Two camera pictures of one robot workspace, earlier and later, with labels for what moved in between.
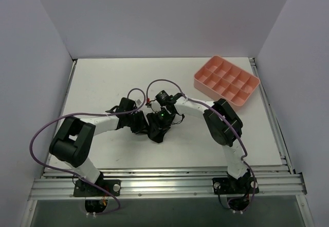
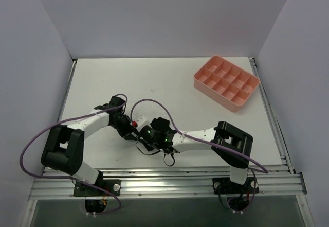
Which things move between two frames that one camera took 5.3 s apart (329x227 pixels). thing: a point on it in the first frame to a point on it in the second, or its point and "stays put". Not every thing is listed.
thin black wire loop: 183,116 to 172,155
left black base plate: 81,188 stays put
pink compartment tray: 219,79 stays put
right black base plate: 231,186 stays put
